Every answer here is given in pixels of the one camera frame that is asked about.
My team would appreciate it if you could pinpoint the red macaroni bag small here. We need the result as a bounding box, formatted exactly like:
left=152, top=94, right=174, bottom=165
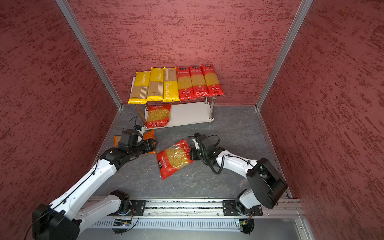
left=157, top=140, right=194, bottom=180

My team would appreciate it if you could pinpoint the red macaroni bag large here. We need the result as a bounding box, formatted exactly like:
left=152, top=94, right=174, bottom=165
left=147, top=105, right=172, bottom=128

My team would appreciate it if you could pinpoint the yellow spaghetti bag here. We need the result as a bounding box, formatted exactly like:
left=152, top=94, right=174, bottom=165
left=147, top=68, right=164, bottom=102
left=128, top=71, right=151, bottom=105
left=163, top=68, right=181, bottom=103

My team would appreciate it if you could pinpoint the clear labelled spaghetti bag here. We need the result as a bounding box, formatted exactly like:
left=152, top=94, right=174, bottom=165
left=176, top=67, right=196, bottom=102

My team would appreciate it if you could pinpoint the red spaghetti bag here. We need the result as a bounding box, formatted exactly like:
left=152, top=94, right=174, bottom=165
left=201, top=64, right=225, bottom=97
left=189, top=66, right=210, bottom=98

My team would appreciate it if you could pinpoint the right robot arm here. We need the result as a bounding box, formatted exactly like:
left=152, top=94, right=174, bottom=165
left=188, top=133, right=288, bottom=216

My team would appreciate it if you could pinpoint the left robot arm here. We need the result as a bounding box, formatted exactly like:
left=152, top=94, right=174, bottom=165
left=27, top=125, right=158, bottom=240

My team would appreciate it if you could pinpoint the white two-tier shelf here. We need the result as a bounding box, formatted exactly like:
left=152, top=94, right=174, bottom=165
left=130, top=78, right=216, bottom=130

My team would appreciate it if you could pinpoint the orange pastatime macaroni bag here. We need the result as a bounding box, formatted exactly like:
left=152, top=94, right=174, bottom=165
left=113, top=129, right=158, bottom=155

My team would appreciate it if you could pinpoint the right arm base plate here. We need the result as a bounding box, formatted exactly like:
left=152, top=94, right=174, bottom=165
left=222, top=200, right=263, bottom=217

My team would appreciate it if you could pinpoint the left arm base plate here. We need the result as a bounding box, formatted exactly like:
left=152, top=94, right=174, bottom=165
left=111, top=200, right=147, bottom=217

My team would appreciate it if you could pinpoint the aluminium rail front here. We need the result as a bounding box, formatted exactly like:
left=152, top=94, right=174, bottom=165
left=61, top=197, right=305, bottom=219

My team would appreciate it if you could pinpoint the left corner aluminium post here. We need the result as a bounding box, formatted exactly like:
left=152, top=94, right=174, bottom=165
left=56, top=0, right=123, bottom=110

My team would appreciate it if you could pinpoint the corner aluminium post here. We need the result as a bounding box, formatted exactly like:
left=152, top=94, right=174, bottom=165
left=256, top=0, right=313, bottom=111
left=56, top=0, right=123, bottom=110

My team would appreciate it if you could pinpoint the right corner aluminium post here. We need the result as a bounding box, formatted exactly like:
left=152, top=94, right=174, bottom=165
left=256, top=0, right=313, bottom=111

